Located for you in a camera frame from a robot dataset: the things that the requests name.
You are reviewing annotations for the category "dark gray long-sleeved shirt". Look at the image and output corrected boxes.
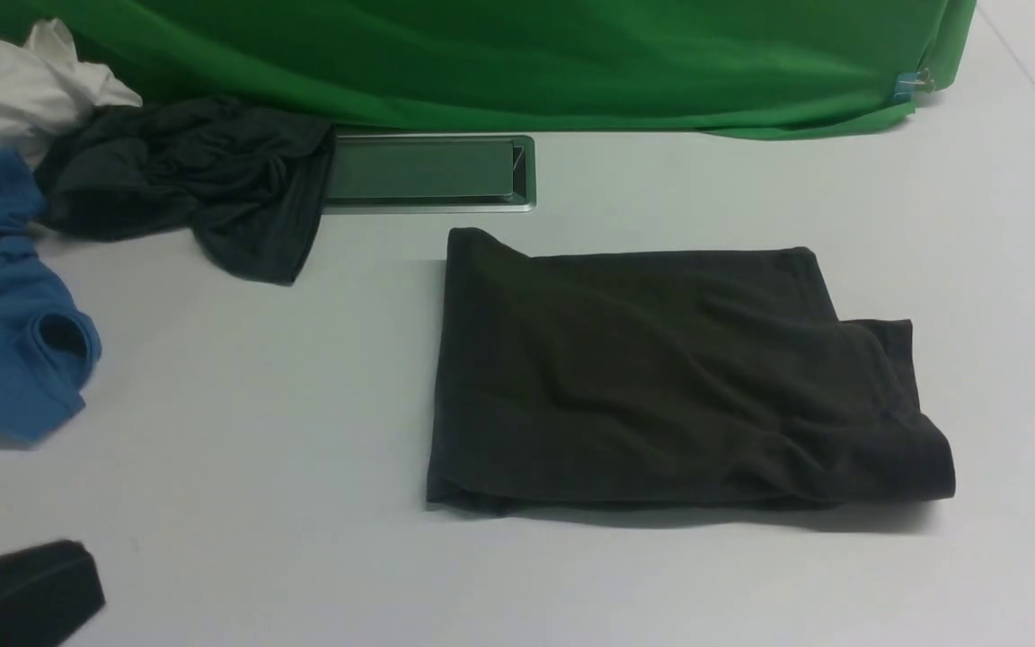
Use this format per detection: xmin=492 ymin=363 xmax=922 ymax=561
xmin=426 ymin=226 xmax=957 ymax=512

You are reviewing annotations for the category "blue binder clip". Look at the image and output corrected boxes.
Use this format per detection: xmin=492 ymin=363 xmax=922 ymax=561
xmin=892 ymin=68 xmax=937 ymax=102

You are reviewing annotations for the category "green backdrop cloth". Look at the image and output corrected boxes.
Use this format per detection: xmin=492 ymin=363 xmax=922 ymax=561
xmin=0 ymin=1 xmax=977 ymax=142

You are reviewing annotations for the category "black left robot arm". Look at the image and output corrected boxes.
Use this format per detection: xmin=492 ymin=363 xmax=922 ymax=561
xmin=0 ymin=539 xmax=106 ymax=646

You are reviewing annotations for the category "white cloth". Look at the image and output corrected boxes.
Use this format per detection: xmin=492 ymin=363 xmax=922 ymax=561
xmin=0 ymin=18 xmax=143 ymax=167

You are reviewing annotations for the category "blue shirt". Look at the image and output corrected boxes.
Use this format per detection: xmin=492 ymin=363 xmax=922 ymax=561
xmin=0 ymin=148 xmax=102 ymax=445

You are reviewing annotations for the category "dark teal crumpled shirt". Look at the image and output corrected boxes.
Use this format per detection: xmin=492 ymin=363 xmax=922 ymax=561
xmin=34 ymin=97 xmax=337 ymax=286

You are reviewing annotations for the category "table cable grommet plate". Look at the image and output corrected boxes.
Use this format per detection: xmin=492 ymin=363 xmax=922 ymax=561
xmin=325 ymin=134 xmax=537 ymax=214

